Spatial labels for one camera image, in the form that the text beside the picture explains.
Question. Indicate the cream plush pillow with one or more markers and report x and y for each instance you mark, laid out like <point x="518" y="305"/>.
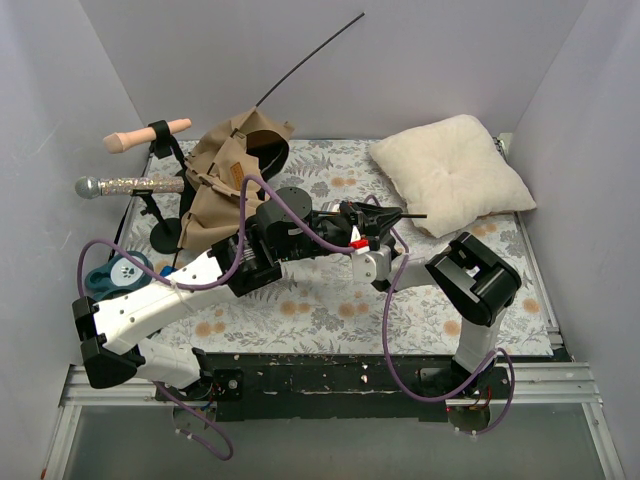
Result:
<point x="451" y="172"/>

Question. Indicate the beige fabric pet tent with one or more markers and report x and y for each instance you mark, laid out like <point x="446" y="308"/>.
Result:
<point x="248" y="143"/>

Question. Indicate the black round stand base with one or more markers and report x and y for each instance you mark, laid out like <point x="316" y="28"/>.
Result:
<point x="164" y="236"/>

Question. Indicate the aluminium rail frame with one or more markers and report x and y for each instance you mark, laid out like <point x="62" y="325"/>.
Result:
<point x="536" y="383"/>

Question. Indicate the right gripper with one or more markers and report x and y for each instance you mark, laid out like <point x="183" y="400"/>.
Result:
<point x="371" y="244"/>

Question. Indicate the peach toy microphone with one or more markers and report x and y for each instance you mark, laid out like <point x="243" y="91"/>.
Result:
<point x="120" y="142"/>

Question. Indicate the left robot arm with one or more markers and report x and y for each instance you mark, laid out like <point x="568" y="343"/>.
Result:
<point x="115" y="334"/>

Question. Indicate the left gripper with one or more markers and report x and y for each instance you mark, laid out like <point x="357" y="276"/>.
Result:
<point x="272" y="237"/>

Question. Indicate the black table front frame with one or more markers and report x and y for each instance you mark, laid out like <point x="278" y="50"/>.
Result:
<point x="246" y="387"/>

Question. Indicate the rear black microphone stand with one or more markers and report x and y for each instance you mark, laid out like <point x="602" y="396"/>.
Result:
<point x="164" y="145"/>

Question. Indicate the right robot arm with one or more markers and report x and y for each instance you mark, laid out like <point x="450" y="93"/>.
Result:
<point x="478" y="283"/>

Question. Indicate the floral patterned table mat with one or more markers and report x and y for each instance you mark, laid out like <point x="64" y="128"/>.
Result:
<point x="316" y="307"/>

